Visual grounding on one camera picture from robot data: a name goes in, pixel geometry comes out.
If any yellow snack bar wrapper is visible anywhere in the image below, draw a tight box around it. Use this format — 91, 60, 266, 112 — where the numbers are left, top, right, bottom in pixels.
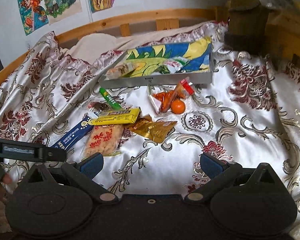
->
88, 107, 141, 126

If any white green seaweed snack bag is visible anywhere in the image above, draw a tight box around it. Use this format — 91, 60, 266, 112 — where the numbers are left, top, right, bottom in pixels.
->
152, 56, 190, 75

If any grey tray with drawing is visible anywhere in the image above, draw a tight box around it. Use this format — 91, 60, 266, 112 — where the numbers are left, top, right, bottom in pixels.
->
98, 37, 213, 89

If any gold foil snack packet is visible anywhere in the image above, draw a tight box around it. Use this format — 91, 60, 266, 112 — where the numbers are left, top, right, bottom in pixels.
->
125, 115, 177, 144

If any white wall pipe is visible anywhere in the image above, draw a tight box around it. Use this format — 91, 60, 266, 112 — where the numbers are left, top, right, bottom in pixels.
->
85, 0, 93, 23

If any red-haired girl drawing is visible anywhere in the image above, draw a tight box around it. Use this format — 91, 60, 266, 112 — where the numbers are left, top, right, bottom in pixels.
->
18, 0, 49, 36

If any dark date snack packet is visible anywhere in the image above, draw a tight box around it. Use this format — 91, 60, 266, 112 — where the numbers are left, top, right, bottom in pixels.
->
88, 101, 111, 112

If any brown hanging coat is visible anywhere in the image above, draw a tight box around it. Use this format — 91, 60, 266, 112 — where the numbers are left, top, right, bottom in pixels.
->
224, 0, 269, 55

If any cream pillow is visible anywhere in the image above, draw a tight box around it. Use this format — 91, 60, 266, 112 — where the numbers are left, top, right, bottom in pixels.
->
61, 22, 209, 64

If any wooden bed rail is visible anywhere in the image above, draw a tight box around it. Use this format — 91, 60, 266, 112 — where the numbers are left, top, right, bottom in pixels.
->
0, 8, 221, 95

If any nut bar snack pack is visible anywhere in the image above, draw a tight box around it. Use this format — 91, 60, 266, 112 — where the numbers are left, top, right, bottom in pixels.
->
106, 62, 138, 80

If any clear orange snack bag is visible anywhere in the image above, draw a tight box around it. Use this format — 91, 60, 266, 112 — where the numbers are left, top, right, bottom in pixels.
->
147, 77, 194, 114

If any wooden shelf furniture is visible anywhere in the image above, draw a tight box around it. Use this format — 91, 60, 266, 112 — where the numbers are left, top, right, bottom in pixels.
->
265, 10, 300, 68

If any small orange tangerine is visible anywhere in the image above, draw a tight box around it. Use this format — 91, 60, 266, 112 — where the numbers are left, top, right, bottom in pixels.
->
171, 100, 186, 114

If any rice cracker pack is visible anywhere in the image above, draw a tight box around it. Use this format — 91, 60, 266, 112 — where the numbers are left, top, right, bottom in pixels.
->
81, 125, 124, 160

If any floral satin bedspread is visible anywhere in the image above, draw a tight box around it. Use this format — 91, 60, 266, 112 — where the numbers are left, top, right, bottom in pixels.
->
0, 22, 300, 220

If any green candy stick pack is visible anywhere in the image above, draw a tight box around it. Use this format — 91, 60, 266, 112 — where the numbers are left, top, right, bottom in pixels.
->
99, 87, 122, 110

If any blue stick snack pack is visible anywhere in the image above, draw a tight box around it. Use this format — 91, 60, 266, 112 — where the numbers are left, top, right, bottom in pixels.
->
51, 116, 94, 151

